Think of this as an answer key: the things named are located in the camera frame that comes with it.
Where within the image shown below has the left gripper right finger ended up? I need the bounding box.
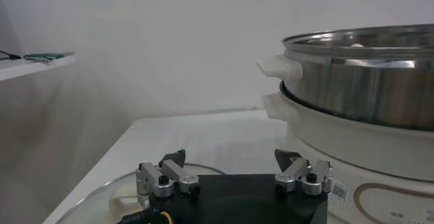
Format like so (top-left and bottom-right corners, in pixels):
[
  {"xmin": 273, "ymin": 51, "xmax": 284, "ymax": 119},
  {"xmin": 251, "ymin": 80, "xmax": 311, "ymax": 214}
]
[{"xmin": 273, "ymin": 149, "xmax": 335, "ymax": 197}]

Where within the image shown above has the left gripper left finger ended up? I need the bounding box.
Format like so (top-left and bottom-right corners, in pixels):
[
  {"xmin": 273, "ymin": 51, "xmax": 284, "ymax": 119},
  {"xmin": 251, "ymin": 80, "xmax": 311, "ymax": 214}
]
[{"xmin": 135, "ymin": 149, "xmax": 201, "ymax": 200}]

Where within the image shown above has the round glass pot lid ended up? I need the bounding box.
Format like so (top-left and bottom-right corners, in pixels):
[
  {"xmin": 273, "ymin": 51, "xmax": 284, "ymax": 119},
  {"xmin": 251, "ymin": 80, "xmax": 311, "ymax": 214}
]
[{"xmin": 54, "ymin": 162, "xmax": 228, "ymax": 224}]

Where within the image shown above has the perforated steel steamer basket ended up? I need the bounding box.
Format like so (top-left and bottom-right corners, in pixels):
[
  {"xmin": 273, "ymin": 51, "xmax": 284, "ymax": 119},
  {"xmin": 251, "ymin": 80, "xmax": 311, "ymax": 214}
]
[{"xmin": 256, "ymin": 23, "xmax": 434, "ymax": 132}]

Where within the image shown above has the white electric cooker base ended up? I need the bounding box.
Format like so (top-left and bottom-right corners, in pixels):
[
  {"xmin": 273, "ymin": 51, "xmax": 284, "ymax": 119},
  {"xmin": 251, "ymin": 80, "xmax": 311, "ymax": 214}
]
[{"xmin": 260, "ymin": 82, "xmax": 434, "ymax": 224}]

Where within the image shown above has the green and grey tool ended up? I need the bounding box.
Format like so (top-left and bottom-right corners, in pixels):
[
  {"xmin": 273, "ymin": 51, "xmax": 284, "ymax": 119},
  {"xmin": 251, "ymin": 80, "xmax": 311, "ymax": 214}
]
[{"xmin": 22, "ymin": 52, "xmax": 75, "ymax": 62}]

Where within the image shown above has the white side table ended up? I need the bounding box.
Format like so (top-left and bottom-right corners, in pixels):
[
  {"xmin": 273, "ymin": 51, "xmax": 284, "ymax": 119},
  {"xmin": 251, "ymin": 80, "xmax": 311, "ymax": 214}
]
[{"xmin": 0, "ymin": 54, "xmax": 77, "ymax": 82}]

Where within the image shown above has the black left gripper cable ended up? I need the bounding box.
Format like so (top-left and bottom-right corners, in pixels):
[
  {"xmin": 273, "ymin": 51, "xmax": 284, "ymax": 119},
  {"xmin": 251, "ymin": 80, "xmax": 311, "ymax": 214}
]
[{"xmin": 117, "ymin": 208, "xmax": 174, "ymax": 224}]

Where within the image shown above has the thin black desk cable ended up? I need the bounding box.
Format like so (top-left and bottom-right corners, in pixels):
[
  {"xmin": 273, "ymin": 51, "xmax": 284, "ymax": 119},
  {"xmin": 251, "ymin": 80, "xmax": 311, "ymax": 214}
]
[{"xmin": 0, "ymin": 50, "xmax": 22, "ymax": 61}]

